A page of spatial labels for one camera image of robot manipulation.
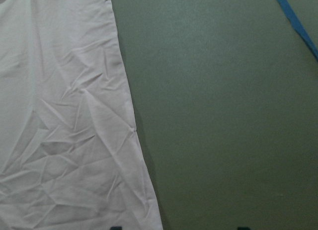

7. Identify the pink Snoopy t-shirt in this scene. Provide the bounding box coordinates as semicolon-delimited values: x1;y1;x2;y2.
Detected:
0;0;162;230

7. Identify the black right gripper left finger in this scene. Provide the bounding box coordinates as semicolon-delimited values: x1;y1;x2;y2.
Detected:
110;226;122;230

